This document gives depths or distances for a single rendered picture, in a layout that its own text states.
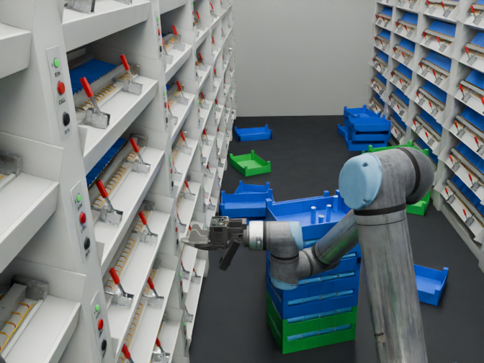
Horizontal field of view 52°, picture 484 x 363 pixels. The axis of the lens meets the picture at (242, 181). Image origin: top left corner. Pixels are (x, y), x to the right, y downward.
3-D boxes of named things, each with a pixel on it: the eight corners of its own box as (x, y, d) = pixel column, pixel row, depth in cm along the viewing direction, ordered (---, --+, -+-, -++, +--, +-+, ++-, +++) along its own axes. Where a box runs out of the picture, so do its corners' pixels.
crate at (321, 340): (333, 308, 213) (334, 293, 210) (355, 339, 195) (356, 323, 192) (266, 321, 207) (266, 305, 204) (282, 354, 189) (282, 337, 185)
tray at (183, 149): (196, 150, 214) (203, 119, 209) (172, 212, 158) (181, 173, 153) (150, 137, 212) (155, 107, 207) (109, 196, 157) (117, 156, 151)
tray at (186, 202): (199, 191, 221) (206, 164, 216) (177, 266, 166) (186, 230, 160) (154, 180, 220) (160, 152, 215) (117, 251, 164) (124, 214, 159)
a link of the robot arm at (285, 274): (310, 286, 159) (311, 251, 155) (279, 296, 154) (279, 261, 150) (294, 273, 167) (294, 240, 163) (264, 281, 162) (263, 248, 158)
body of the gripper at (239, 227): (209, 215, 157) (248, 215, 156) (211, 239, 160) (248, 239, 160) (207, 227, 150) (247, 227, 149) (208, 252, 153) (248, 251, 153)
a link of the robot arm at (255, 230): (263, 240, 161) (263, 256, 152) (248, 240, 161) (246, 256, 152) (262, 216, 157) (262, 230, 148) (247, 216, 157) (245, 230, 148)
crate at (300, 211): (338, 207, 195) (340, 189, 192) (363, 231, 177) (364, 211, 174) (266, 218, 188) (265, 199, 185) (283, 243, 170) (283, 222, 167)
